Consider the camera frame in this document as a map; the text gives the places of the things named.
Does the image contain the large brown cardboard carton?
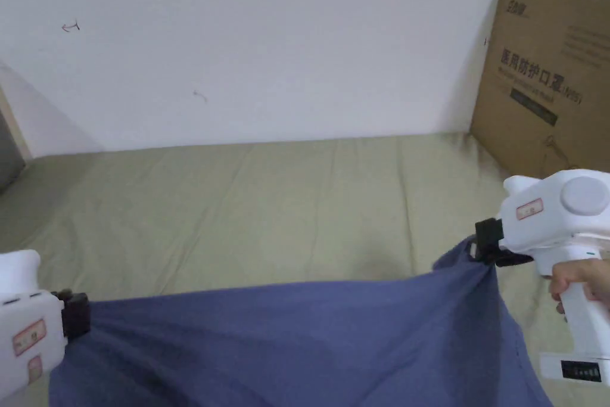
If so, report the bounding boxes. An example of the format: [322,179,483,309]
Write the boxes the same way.
[469,0,610,178]

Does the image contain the person's right hand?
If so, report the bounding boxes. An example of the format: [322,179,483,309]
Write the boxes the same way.
[547,258,610,327]

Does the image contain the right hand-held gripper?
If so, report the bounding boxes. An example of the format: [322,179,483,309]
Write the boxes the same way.
[475,168,610,384]

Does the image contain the dark blue shirt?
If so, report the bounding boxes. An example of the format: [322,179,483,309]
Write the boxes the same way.
[47,237,556,407]

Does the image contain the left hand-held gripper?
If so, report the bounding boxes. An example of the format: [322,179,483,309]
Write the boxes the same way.
[0,249,91,394]

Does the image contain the bed with pale green sheet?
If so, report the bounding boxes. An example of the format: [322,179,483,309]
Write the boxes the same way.
[0,132,610,407]

